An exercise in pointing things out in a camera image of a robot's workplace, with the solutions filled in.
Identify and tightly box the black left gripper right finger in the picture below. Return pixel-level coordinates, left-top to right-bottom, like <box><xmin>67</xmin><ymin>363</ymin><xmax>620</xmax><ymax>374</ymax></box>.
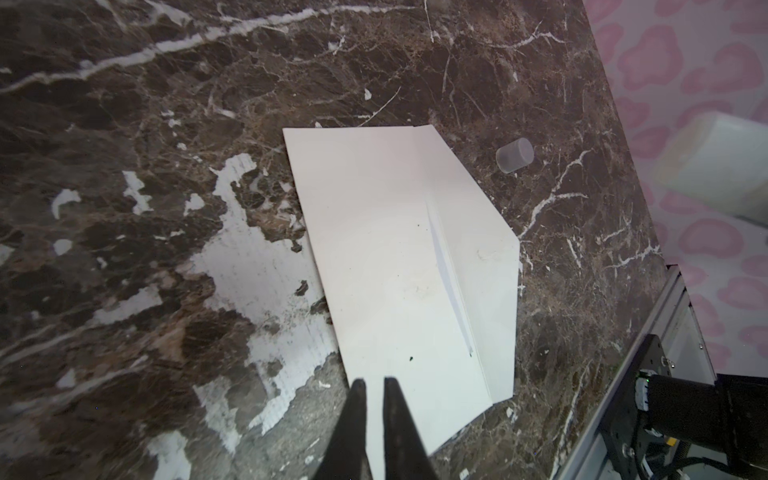
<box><xmin>383</xmin><ymin>377</ymin><xmax>438</xmax><ymax>480</ymax></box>

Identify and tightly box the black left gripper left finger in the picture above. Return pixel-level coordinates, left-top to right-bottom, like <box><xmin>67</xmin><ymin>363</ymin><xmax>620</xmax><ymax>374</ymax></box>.
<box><xmin>313</xmin><ymin>379</ymin><xmax>367</xmax><ymax>480</ymax></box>

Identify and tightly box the cream white envelope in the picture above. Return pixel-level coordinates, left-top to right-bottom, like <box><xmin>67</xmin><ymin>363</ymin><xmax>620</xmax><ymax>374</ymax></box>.
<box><xmin>283</xmin><ymin>125</ymin><xmax>520</xmax><ymax>479</ymax></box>

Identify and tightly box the translucent glue stick cap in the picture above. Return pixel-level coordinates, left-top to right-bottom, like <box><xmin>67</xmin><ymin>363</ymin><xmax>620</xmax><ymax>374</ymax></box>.
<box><xmin>495</xmin><ymin>138</ymin><xmax>535</xmax><ymax>174</ymax></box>

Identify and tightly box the white glue stick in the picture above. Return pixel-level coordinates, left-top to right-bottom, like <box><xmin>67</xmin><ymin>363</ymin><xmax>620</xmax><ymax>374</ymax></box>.
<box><xmin>653</xmin><ymin>112</ymin><xmax>767</xmax><ymax>228</ymax></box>

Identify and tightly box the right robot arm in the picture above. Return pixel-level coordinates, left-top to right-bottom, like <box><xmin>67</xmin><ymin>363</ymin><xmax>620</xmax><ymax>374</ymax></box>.
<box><xmin>598</xmin><ymin>334</ymin><xmax>767</xmax><ymax>479</ymax></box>

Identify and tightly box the metal base rail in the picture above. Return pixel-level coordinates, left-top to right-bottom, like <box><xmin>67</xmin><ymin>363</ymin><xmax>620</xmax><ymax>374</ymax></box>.
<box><xmin>554</xmin><ymin>265</ymin><xmax>716</xmax><ymax>479</ymax></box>

